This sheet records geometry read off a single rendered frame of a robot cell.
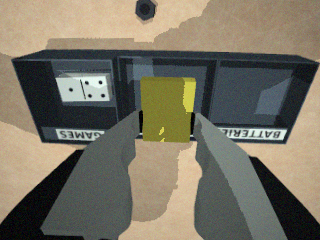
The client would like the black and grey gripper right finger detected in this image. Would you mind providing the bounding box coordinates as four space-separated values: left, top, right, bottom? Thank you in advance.
191 111 320 240

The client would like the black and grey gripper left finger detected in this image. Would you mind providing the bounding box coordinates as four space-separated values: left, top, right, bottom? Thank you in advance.
0 109 143 240

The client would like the dark grey rack of bins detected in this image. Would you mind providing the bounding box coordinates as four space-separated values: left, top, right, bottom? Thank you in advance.
11 49 320 145

